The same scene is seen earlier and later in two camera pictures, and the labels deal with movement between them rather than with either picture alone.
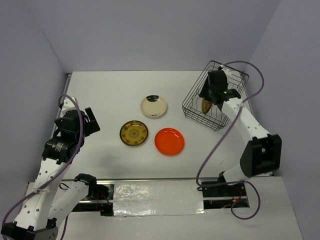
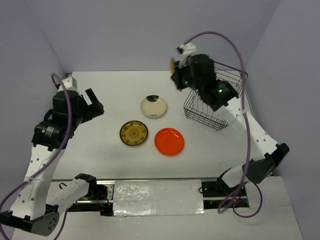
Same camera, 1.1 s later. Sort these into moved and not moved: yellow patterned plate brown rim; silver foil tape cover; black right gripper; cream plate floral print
Moved: black right gripper; yellow patterned plate brown rim
Not moved: silver foil tape cover; cream plate floral print
